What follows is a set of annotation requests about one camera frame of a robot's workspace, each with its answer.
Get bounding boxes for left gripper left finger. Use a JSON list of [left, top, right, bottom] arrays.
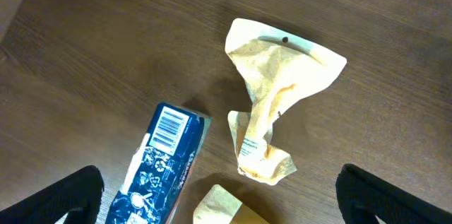
[[1, 165, 105, 224]]

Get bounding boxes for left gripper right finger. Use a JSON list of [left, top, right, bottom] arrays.
[[335, 163, 451, 224]]

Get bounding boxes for blue Kleenex tissue pack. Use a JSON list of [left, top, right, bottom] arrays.
[[106, 102, 211, 224]]

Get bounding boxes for beige brown snack pouch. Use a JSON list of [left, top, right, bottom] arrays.
[[193, 184, 269, 224]]

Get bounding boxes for crumpled beige paper pouch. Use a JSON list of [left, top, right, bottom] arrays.
[[225, 18, 347, 186]]

